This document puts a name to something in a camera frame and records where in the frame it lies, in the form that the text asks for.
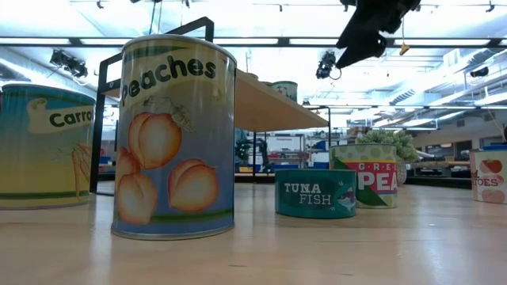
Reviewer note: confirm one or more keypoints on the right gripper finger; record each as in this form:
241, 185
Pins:
364, 29
364, 51

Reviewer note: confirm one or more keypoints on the tin can teal label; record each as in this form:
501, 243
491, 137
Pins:
286, 91

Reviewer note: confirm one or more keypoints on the tall tin can olive label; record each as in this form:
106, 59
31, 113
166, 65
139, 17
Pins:
252, 75

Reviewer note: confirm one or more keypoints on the green peas tin can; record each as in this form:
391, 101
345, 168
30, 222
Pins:
376, 178

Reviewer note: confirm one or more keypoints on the tuna fish tin can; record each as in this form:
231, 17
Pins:
313, 198

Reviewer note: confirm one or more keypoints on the tomatoes tin can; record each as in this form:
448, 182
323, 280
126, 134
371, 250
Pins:
491, 178

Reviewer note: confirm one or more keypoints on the peaches tin can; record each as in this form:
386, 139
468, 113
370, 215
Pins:
174, 158

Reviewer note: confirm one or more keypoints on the carrots tin can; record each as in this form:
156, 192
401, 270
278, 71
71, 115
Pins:
39, 166

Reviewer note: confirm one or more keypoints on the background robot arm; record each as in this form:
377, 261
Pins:
261, 152

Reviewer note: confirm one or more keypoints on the black ceiling spotlight cluster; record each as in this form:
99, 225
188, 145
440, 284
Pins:
326, 63
69, 63

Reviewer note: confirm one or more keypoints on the yellow hanging tag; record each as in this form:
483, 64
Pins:
404, 49

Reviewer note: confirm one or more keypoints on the small green potted plant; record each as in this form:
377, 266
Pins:
392, 140

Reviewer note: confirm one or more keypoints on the blue storage bin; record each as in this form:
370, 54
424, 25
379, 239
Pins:
322, 145

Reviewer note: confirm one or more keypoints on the wooden shelf black metal frame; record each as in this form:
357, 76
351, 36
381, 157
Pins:
269, 111

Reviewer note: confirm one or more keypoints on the black metal table frame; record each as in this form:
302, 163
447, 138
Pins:
435, 182

